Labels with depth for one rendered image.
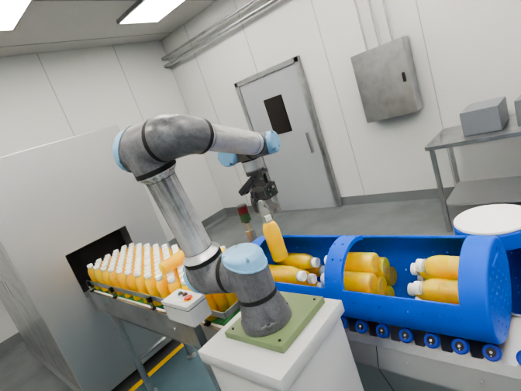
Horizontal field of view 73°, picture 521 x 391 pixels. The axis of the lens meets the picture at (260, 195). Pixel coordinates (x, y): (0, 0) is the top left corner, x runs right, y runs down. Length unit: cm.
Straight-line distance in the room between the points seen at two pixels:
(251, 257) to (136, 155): 39
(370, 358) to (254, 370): 49
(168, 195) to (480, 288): 82
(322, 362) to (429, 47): 385
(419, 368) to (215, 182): 602
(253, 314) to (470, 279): 56
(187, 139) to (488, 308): 83
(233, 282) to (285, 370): 25
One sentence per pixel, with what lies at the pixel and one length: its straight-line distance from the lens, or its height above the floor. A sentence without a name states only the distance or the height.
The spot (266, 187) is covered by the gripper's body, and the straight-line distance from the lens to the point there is 135.
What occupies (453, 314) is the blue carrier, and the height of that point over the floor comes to 110.
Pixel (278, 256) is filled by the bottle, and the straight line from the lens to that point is 146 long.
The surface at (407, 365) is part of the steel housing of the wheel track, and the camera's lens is 130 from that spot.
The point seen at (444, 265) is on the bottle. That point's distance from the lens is 115.
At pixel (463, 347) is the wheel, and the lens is 119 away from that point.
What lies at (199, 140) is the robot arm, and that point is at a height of 172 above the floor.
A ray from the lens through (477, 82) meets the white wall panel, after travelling 444.
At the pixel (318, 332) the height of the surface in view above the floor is 115.
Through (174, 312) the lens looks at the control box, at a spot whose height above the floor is 106.
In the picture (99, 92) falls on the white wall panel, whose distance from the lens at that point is 613.
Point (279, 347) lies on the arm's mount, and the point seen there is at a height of 117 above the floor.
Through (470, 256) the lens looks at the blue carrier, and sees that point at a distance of 107.
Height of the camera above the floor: 175
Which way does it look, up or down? 13 degrees down
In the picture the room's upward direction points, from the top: 19 degrees counter-clockwise
